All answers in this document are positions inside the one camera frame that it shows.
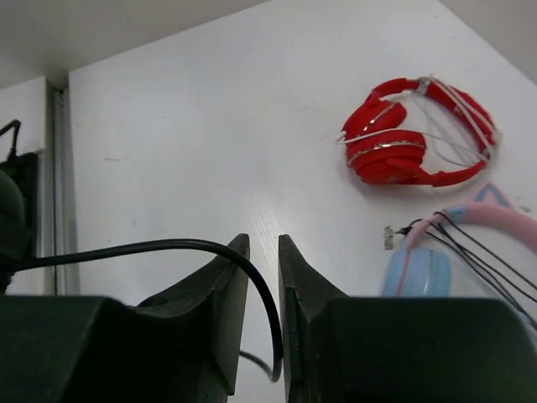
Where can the black headset with microphone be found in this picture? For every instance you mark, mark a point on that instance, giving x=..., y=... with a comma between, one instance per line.
x=19, y=201

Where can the red headphones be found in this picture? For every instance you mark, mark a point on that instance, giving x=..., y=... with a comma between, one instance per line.
x=381, y=152

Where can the pink and blue cat headphones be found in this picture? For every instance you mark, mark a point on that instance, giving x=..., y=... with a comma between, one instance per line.
x=424, y=272

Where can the aluminium rail at right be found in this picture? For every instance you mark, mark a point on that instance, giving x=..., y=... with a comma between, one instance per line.
x=60, y=175

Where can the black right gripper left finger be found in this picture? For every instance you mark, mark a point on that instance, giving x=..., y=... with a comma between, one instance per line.
x=179, y=345

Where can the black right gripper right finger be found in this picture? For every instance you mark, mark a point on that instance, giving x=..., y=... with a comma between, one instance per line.
x=339, y=348

